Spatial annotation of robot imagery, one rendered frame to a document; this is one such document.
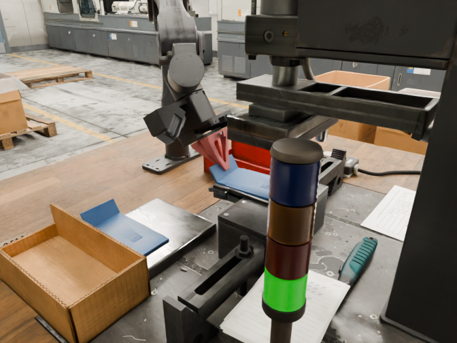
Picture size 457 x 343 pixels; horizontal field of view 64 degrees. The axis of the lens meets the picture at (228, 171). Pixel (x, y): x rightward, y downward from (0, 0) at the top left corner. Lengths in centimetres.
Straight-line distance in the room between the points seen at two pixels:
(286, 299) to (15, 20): 1170
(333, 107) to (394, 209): 39
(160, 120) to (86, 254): 26
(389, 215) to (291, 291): 51
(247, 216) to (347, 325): 21
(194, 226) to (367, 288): 30
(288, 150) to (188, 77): 36
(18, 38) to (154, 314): 1150
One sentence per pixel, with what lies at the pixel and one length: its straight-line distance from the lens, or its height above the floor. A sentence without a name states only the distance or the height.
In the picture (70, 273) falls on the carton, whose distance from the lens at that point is 64.
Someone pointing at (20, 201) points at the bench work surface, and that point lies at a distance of 91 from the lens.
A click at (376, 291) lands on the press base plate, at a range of 61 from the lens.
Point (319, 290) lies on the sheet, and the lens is 51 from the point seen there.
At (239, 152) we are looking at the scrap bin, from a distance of 97.
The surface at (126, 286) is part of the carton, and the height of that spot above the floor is 94.
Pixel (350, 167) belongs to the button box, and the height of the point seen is 93.
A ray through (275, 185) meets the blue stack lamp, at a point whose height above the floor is 117.
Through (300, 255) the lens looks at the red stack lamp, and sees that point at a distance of 30.
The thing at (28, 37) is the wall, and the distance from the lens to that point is 1200.
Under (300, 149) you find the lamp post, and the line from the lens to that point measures 26.
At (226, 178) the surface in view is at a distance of 68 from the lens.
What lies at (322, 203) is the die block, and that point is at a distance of 68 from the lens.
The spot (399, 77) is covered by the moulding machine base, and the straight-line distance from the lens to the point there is 517.
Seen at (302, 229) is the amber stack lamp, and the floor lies 113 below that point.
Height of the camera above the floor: 129
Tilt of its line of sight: 25 degrees down
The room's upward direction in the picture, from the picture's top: straight up
